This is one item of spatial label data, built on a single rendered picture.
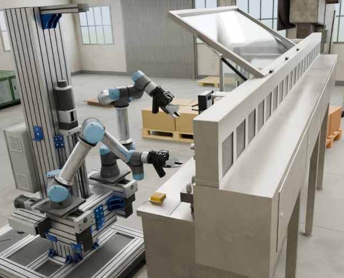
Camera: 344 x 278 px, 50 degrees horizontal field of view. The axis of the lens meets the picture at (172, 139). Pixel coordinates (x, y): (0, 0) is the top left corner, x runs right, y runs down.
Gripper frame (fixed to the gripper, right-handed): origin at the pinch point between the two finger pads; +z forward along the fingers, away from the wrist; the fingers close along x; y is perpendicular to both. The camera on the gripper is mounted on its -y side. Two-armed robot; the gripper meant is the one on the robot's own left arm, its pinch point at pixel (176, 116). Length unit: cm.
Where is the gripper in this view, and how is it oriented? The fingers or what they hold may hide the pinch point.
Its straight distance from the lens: 217.6
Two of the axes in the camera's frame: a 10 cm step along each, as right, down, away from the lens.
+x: 4.4, -3.3, 8.4
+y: 5.3, -6.6, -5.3
